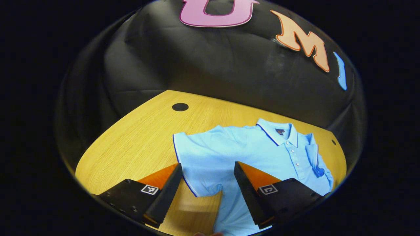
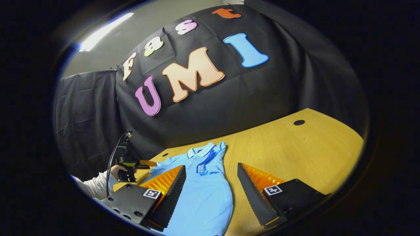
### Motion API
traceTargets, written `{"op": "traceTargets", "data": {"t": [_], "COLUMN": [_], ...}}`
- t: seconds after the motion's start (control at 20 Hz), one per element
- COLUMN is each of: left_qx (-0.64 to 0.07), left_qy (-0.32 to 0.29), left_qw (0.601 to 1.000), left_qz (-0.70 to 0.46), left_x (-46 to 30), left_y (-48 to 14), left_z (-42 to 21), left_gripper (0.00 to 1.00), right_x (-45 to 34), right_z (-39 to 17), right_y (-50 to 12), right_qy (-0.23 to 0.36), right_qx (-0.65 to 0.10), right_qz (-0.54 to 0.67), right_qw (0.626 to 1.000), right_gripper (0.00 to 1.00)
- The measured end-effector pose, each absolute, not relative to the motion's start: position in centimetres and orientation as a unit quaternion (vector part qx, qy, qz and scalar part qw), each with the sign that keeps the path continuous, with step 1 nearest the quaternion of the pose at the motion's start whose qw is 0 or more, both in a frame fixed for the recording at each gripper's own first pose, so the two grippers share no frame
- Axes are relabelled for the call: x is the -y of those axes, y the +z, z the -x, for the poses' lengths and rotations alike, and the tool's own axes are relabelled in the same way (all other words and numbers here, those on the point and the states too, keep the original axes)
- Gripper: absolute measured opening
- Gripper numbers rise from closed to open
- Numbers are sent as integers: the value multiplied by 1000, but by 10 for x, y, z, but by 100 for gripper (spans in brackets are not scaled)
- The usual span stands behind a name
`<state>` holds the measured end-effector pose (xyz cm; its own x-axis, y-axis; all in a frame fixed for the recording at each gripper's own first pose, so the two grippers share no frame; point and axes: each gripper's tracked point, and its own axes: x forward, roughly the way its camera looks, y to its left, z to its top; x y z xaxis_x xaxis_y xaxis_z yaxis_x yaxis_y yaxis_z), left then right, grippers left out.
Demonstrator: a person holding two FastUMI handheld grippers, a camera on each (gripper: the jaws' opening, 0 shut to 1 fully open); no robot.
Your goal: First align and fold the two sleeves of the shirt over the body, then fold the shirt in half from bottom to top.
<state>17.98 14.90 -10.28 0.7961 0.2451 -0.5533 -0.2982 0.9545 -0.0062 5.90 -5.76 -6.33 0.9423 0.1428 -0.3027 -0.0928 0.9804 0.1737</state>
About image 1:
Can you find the black backdrop cloth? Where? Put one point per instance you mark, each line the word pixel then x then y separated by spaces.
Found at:
pixel 203 59

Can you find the light blue polo T-shirt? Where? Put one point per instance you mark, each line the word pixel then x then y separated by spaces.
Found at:
pixel 249 147

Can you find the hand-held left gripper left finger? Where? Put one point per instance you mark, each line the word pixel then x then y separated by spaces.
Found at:
pixel 165 193

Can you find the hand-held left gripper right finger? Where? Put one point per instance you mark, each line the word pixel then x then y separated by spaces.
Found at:
pixel 251 193

